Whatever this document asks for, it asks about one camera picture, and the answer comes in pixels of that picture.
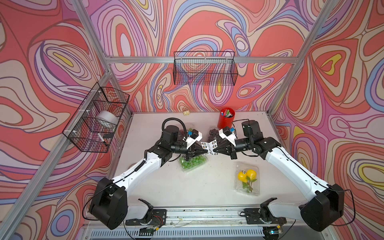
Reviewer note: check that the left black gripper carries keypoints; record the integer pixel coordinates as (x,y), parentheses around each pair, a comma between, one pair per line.
(191,152)

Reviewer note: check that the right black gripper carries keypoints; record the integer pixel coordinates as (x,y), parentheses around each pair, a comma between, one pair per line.
(224,147)

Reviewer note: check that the white fruit sticker sheet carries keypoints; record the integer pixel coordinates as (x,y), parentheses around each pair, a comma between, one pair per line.
(210,146)

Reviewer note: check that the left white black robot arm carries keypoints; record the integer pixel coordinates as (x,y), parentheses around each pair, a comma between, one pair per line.
(110,203)

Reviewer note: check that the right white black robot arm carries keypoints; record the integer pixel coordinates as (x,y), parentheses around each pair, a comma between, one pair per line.
(324,203)

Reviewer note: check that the clear box yellow fruit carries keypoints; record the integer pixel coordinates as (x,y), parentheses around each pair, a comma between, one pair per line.
(247,179)

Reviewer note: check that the clear box black green grapes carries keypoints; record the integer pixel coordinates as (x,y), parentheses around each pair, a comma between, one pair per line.
(192,163)

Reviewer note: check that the clear box dark purple grapes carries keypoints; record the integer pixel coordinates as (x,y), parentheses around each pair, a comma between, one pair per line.
(214,136)

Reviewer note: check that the clear box red green grapes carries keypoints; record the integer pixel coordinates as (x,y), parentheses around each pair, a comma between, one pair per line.
(182,134)

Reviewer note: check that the red pen cup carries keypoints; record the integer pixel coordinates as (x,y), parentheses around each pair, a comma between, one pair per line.
(226,118)

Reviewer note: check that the marker pen in basket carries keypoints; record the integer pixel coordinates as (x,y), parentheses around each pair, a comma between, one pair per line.
(101,137)

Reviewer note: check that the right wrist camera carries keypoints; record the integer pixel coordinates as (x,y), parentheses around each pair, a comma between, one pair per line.
(228,134)

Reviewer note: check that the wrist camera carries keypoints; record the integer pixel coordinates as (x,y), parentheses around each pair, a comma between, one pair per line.
(228,134)
(192,137)

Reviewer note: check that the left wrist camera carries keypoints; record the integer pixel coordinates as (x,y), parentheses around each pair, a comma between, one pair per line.
(192,137)

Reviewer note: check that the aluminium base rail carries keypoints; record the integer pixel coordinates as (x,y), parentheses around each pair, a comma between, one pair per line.
(207,223)

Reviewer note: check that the black wire basket back wall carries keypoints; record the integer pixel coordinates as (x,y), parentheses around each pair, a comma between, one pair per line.
(205,68)

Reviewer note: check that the black wire basket wall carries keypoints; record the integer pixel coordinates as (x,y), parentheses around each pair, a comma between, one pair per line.
(205,68)
(82,129)

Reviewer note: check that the black wire basket left wall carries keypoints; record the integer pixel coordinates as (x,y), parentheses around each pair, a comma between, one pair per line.
(82,129)

